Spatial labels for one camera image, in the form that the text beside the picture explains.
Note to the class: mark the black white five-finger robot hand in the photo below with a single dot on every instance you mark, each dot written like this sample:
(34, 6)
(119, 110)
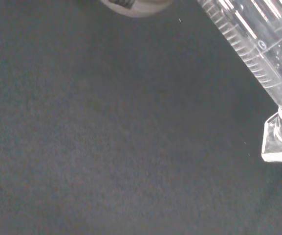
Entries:
(136, 8)

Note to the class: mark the black bench cloth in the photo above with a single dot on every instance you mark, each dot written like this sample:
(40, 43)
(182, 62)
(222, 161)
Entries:
(106, 134)

